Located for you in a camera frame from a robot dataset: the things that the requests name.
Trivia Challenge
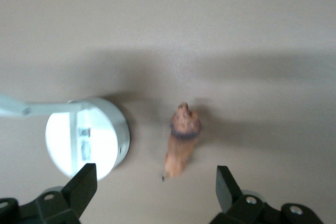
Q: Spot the small brown lion statue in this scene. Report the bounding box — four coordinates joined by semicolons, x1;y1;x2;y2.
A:
160;102;202;180

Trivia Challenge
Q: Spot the white round-base desk lamp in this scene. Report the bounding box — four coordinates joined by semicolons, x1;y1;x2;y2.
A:
0;93;131;182

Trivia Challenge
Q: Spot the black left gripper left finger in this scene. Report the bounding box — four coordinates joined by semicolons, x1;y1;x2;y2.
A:
19;163;98;224

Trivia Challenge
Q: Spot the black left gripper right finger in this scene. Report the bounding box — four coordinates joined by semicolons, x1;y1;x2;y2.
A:
207;165;283;224

